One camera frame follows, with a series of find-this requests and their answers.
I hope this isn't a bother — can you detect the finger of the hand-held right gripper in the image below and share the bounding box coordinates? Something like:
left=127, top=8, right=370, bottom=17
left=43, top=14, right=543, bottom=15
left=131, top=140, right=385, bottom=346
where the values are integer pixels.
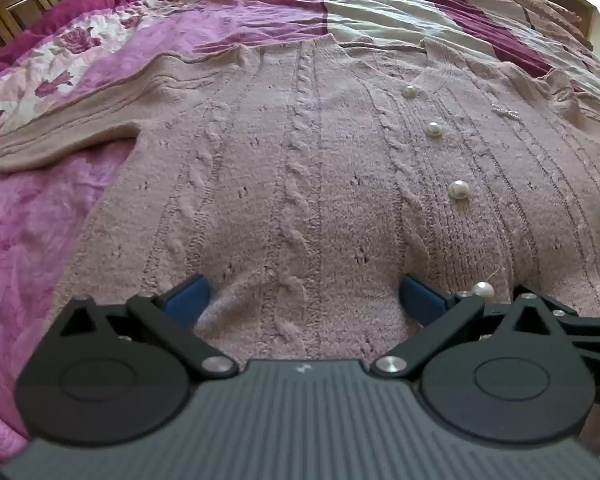
left=550, top=306, right=600, bottom=362

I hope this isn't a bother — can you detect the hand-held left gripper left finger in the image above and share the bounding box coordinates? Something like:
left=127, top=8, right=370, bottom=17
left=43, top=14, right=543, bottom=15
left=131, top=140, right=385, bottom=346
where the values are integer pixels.
left=55, top=274, right=238, bottom=380

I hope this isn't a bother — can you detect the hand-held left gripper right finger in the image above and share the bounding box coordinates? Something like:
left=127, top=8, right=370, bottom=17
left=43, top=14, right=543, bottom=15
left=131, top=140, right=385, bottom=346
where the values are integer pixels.
left=371, top=274, right=556, bottom=379

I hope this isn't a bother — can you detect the pink cable knit cardigan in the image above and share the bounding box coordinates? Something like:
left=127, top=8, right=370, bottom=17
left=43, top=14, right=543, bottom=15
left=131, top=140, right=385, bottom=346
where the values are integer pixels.
left=0, top=34, right=600, bottom=363

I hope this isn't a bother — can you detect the purple floral bedspread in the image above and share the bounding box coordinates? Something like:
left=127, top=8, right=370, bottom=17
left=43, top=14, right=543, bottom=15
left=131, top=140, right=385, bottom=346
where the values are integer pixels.
left=0, top=0, right=600, bottom=466

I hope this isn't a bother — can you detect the pink knit blanket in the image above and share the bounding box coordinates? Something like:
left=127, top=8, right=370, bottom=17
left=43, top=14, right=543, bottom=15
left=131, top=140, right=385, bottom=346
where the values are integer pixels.
left=505, top=0, right=598, bottom=51

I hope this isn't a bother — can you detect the wooden headboard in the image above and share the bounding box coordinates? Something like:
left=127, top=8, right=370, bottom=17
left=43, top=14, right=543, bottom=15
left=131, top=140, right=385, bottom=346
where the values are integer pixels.
left=0, top=0, right=598, bottom=68

